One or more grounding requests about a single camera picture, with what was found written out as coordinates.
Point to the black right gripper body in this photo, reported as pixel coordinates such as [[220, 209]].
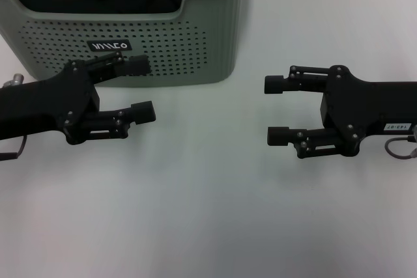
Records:
[[365, 105]]

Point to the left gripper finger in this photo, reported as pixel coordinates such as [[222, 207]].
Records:
[[137, 65], [143, 113]]

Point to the grey-green perforated storage box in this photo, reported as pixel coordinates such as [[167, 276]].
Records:
[[182, 50]]

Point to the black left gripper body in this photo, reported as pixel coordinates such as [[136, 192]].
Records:
[[42, 108]]

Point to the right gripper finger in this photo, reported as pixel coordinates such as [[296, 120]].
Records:
[[278, 136], [275, 84]]

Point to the left gripper silver plug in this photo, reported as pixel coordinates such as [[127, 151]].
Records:
[[17, 80]]

